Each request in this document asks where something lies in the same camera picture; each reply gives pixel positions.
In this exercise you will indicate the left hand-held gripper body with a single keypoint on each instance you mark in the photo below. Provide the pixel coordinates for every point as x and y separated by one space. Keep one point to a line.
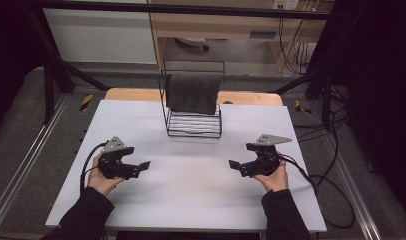
112 166

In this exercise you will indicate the dark grey fleece towel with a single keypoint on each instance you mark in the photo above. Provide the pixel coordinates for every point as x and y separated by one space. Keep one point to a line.
192 93

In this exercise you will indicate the person's left hand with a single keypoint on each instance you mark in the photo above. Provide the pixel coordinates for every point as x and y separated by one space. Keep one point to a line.
102 181

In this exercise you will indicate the white wall socket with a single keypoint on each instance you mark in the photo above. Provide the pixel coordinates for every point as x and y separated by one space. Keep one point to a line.
286 4

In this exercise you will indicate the person's right hand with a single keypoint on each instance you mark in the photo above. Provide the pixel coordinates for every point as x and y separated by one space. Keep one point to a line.
276 178

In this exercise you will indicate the white panel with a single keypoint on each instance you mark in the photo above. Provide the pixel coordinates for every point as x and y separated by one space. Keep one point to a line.
97 36

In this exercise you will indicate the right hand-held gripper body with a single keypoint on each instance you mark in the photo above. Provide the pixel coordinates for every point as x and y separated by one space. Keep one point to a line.
266 160

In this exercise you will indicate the white chair base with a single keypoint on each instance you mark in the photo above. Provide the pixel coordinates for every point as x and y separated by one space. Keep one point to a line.
192 41

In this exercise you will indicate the wooden cabinet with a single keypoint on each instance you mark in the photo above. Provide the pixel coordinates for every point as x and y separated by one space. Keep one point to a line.
224 25

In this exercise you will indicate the wooden table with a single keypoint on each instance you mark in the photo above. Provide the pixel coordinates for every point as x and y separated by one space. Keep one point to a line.
131 94

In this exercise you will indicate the black metal crossbar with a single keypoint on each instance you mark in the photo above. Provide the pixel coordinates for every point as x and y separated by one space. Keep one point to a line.
191 10

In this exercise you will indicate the black metal stand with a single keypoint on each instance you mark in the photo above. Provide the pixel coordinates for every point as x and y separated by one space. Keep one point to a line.
49 83
326 93

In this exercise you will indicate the aluminium floor rail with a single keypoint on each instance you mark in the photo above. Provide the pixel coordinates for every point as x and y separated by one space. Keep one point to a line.
27 160
354 186

